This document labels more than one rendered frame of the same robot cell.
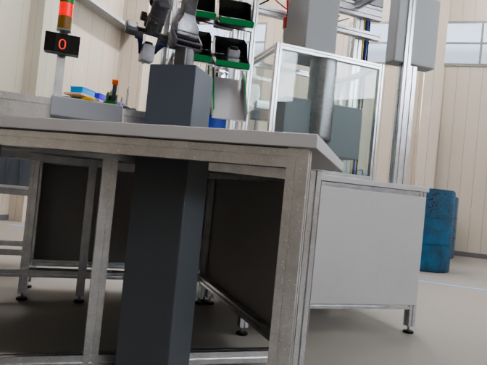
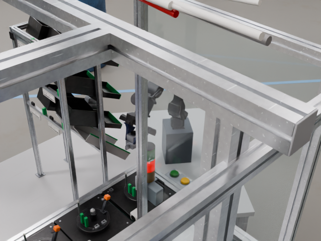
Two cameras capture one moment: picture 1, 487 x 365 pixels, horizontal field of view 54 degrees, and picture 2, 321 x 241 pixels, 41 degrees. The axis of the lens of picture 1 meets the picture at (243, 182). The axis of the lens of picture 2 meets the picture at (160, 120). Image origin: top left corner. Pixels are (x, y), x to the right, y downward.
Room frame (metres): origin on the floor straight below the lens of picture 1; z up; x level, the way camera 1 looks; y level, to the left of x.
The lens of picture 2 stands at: (2.22, 1.82, 2.36)
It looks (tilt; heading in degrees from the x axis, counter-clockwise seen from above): 35 degrees down; 245
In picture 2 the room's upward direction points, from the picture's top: 1 degrees clockwise
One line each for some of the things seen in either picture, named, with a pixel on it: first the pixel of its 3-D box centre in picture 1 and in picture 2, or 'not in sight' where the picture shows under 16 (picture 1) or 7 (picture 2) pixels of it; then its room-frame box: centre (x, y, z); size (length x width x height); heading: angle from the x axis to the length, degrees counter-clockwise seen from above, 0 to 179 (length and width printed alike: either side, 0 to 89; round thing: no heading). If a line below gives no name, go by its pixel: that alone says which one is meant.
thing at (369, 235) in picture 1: (311, 247); not in sight; (2.91, -0.45, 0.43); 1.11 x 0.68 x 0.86; 110
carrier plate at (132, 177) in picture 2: not in sight; (139, 194); (1.71, 0.50, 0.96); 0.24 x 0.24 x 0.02; 20
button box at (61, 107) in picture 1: (86, 111); not in sight; (1.48, 0.51, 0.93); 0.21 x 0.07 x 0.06; 110
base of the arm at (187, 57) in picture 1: (184, 61); not in sight; (1.37, 0.21, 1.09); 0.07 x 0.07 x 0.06; 74
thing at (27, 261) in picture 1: (204, 232); not in sight; (3.20, 0.23, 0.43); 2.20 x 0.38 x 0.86; 110
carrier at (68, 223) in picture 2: not in sight; (92, 214); (1.95, 0.59, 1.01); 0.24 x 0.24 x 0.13; 20
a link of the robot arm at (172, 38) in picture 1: (184, 40); not in sight; (1.37, 0.21, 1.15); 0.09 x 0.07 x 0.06; 120
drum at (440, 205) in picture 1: (422, 227); not in sight; (5.90, -2.27, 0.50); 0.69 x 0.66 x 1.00; 73
